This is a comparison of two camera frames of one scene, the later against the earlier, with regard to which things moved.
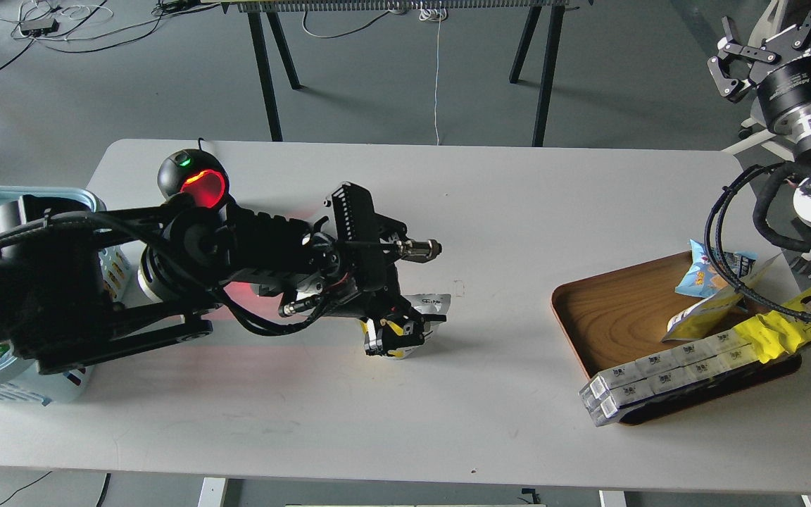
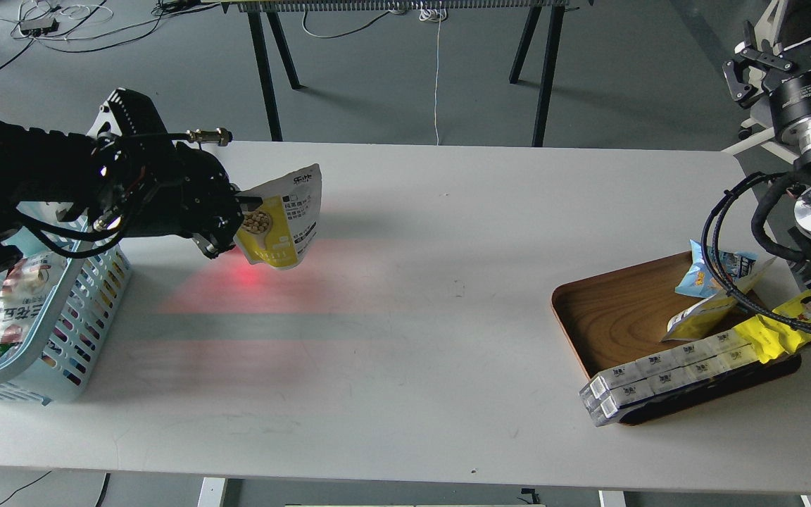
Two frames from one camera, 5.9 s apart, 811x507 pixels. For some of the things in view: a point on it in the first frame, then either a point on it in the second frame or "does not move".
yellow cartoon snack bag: x=771 y=333 does not move
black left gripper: x=376 y=294 to x=196 y=197
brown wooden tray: x=607 y=315 does not move
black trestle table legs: x=536 y=18 does not move
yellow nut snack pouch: x=427 y=304 to x=278 y=232
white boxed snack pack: x=634 y=382 does not move
